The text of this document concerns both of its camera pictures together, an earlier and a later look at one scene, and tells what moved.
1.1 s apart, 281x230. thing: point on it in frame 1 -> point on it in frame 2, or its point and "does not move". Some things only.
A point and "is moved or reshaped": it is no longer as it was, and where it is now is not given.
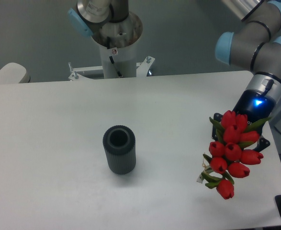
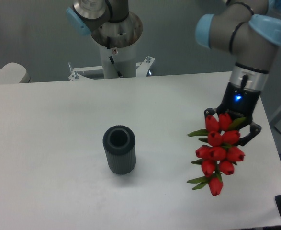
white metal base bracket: (142, 68) does not move
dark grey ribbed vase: (119, 143) does not move
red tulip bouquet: (226, 155) is moved or reshaped
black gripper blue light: (257, 106) -> (239, 101)
